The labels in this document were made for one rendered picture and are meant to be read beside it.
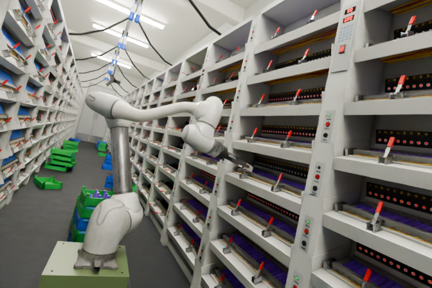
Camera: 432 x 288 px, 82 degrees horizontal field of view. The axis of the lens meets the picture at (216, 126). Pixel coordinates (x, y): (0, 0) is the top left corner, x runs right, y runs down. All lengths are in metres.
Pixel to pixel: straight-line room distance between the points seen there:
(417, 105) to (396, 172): 0.20
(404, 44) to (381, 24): 0.28
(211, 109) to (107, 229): 0.73
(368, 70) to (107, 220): 1.27
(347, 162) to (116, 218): 1.00
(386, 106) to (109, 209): 1.17
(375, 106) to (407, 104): 0.09
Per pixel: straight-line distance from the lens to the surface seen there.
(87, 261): 1.36
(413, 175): 0.86
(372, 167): 0.91
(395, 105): 0.92
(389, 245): 0.88
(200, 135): 1.18
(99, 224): 1.30
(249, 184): 1.30
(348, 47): 1.10
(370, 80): 1.15
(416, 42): 0.98
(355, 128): 1.07
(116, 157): 1.50
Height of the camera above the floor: 0.89
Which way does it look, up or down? 5 degrees up
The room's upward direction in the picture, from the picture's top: 13 degrees clockwise
